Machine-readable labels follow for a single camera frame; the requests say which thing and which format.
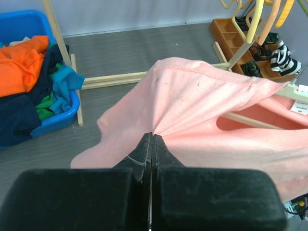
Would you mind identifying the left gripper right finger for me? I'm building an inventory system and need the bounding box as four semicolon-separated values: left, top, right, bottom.
152;135;287;231

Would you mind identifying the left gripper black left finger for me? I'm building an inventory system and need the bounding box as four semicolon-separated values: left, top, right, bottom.
0;133;153;231

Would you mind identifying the pink t shirt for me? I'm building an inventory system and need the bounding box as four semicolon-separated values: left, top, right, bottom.
71;58;308;202

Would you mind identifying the cream hanger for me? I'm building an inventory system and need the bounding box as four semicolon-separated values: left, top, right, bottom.
222;83;308;129

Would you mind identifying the pale yellow hanger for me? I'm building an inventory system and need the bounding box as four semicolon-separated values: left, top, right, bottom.
231;0;264;45

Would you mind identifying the light orange hanger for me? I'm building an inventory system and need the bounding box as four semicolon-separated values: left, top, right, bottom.
231;0;282;45

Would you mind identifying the green hanger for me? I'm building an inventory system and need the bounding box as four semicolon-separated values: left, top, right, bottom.
297;0;308;15

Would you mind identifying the green garment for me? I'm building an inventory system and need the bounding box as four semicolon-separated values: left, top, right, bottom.
36;63;62;121

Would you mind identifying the wooden clothes rack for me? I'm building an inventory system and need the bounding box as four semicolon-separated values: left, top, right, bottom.
41;0;253;127

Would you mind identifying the navy garment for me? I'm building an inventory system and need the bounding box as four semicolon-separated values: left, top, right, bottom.
0;44;63;147

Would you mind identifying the rolled dark sock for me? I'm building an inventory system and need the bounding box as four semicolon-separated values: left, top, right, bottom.
264;32;279;45
235;15;249;32
241;61;261;77
249;44;272;62

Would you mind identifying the wooden compartment tray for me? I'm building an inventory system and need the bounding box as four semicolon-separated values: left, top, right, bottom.
209;18;299;82

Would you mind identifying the orange garment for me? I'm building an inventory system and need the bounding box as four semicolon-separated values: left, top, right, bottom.
0;36;49;97

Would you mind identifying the black white striped cloth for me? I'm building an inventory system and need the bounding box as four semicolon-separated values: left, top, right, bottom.
270;39;302;76

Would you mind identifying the blue plastic bin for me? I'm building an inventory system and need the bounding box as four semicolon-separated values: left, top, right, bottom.
0;10;80;138

